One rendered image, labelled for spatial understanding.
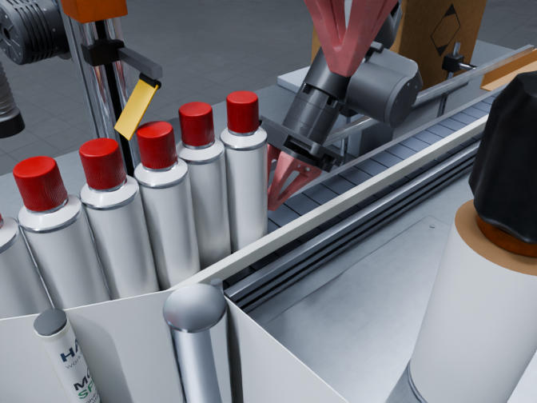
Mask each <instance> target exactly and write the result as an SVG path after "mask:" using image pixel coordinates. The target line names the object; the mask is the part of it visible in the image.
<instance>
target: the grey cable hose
mask: <svg viewBox="0 0 537 403"><path fill-rule="evenodd" d="M3 70H4V68H3V66H2V62H1V61H0V138H8V137H12V136H14V135H16V134H19V133H21V132H22V131H23V130H24V129H25V127H26V126H25V123H24V121H23V118H22V114H21V112H20V109H19V108H18V107H17V106H16V102H15V101H14V97H13V93H12V92H11V88H10V87H9V85H10V84H9V82H7V77H6V76H5V75H6V73H5V72H4V71H3Z"/></svg>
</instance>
